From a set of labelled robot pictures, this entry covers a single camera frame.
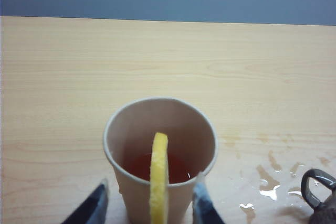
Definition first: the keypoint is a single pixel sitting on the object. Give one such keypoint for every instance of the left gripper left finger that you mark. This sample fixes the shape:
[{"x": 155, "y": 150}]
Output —
[{"x": 92, "y": 208}]

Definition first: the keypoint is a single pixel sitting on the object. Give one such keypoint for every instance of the yellow lemon slice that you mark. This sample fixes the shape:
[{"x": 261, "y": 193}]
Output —
[{"x": 158, "y": 182}]

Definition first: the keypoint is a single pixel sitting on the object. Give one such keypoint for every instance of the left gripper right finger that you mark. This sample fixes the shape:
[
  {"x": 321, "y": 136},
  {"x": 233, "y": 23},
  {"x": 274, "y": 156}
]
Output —
[{"x": 204, "y": 205}]

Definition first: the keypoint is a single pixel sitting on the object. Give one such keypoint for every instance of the beige paper cup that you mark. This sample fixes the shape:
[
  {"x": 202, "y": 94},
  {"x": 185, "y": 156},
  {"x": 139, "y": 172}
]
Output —
[{"x": 136, "y": 195}]

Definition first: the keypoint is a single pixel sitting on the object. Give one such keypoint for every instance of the smoky grey glass beaker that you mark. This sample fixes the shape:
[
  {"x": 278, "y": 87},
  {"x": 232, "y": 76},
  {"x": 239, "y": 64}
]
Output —
[{"x": 325, "y": 216}]

